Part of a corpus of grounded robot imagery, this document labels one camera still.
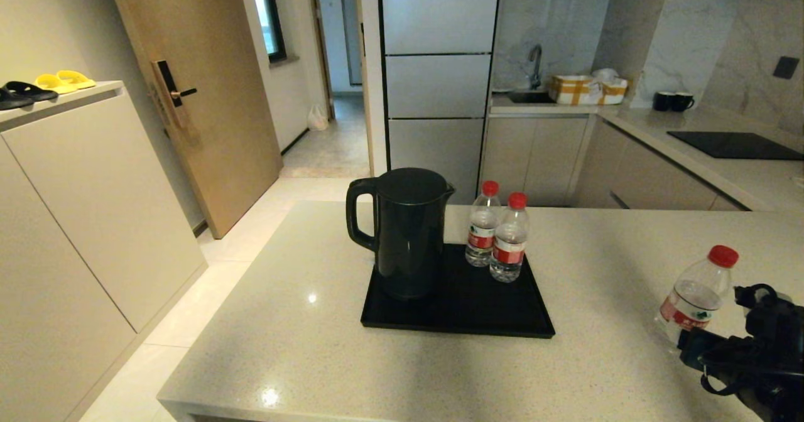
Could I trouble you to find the red-capped water bottle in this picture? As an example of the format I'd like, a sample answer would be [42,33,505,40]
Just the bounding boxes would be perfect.
[465,180,501,268]
[490,192,530,283]
[653,245,740,350]

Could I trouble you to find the black electric kettle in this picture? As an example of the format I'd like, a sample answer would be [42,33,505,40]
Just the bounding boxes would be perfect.
[345,168,455,301]

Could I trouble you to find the black induction cooktop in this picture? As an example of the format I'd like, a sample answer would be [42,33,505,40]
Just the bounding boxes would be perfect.
[666,130,804,161]

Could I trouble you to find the black rectangular tray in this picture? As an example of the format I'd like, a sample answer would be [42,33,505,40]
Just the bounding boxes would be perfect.
[361,243,556,339]

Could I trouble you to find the beige kitchen base cabinets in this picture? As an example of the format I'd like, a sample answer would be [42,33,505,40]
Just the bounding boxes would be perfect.
[481,114,748,211]

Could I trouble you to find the white box with yellow tape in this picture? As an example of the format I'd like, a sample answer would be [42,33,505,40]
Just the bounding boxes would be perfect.
[597,78,629,106]
[550,75,600,106]

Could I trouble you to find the kitchen sink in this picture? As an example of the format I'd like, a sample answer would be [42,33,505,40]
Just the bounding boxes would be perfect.
[508,90,557,104]

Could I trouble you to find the metal kitchen faucet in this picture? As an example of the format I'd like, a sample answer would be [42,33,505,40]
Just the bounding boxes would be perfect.
[526,43,543,90]

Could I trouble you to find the grey refrigerator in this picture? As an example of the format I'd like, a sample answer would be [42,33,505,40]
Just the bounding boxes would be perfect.
[377,0,503,206]

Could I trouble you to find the dark framed window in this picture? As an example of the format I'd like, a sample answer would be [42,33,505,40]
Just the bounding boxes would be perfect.
[248,0,288,64]

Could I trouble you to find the wooden door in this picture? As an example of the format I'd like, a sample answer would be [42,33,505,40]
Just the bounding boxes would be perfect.
[104,0,283,240]

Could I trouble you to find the white tall cabinet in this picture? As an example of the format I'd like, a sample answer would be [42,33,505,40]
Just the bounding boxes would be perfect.
[0,82,208,422]

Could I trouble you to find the yellow slipper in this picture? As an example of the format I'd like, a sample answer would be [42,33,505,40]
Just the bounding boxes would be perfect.
[33,73,79,94]
[55,70,96,89]

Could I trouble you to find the black slipper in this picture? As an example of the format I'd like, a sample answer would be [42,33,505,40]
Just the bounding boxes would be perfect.
[3,80,58,102]
[0,88,34,111]

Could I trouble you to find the thin black right gripper cable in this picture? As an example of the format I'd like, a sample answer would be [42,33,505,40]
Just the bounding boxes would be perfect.
[699,362,745,399]

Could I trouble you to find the dark wall switch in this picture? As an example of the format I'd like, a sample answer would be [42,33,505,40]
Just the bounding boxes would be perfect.
[773,55,801,80]

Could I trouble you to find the black door lock handle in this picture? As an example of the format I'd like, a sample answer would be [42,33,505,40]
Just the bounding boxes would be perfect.
[151,60,197,129]

